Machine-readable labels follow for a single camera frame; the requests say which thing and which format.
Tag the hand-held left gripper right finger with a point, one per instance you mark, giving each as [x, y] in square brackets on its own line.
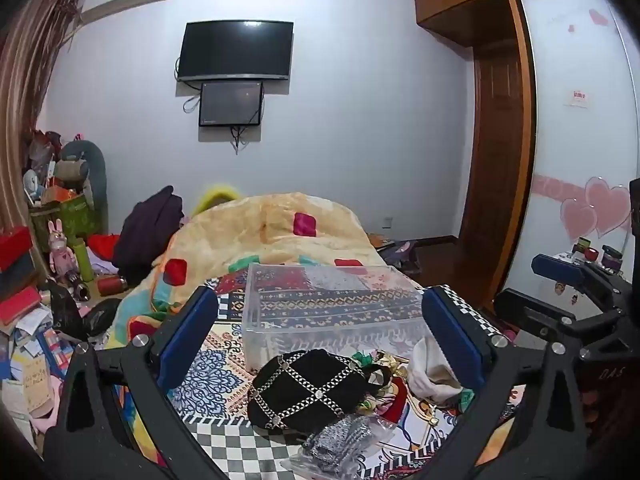
[452, 341]

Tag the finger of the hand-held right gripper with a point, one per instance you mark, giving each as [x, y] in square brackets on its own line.
[556, 266]
[530, 311]

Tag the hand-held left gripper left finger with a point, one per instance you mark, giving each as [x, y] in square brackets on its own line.
[187, 332]

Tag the white nightstand with stickers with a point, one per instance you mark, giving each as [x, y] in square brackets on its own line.
[520, 282]

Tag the white cloth hat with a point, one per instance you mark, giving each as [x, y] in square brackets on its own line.
[432, 370]

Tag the small jars on nightstand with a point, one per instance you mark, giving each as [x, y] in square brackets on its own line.
[600, 255]

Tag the colourful printed scarf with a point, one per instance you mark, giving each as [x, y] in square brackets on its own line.
[400, 405]

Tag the red thermos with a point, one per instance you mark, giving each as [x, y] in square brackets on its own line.
[112, 286]

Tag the dark patterned bag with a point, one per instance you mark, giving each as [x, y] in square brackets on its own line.
[400, 255]

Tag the black plastic bag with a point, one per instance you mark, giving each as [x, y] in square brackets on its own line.
[82, 317]

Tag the yellow fleece blanket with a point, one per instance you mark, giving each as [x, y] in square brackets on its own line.
[250, 235]

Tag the red cloth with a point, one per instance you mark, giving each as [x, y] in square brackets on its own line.
[105, 246]

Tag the clear plastic storage box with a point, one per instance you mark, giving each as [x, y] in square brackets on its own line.
[330, 330]

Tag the brown wooden door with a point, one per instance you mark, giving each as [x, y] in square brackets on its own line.
[492, 160]

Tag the green bottle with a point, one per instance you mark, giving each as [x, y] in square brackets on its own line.
[85, 260]

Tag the yellow plush fabric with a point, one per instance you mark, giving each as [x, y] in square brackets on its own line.
[215, 197]

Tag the silver glitter item in bag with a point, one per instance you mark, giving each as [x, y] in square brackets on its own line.
[340, 437]

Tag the pink rabbit doll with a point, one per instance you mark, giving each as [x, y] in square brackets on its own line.
[62, 252]

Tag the pile of papers and books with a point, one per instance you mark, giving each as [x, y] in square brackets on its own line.
[30, 360]

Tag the green gift bag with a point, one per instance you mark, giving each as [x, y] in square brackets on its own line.
[70, 217]

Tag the grey plush toy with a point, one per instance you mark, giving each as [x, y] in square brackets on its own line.
[92, 170]

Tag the red box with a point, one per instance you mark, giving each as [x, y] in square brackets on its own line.
[14, 247]

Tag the wooden wardrobe with glass door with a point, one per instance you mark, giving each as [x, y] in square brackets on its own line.
[570, 50]

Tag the striped brown curtain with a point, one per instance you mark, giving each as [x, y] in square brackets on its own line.
[25, 85]

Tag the wall socket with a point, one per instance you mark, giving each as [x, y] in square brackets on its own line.
[388, 222]

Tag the small wall monitor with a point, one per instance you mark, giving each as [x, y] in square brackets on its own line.
[231, 104]

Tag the large wall television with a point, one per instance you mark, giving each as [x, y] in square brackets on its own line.
[235, 50]

